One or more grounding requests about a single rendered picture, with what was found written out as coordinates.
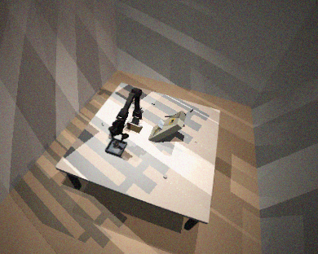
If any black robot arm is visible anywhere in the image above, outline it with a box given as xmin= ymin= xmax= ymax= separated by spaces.
xmin=111 ymin=88 xmax=142 ymax=136

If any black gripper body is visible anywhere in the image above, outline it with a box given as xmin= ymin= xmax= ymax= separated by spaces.
xmin=108 ymin=126 xmax=129 ymax=139

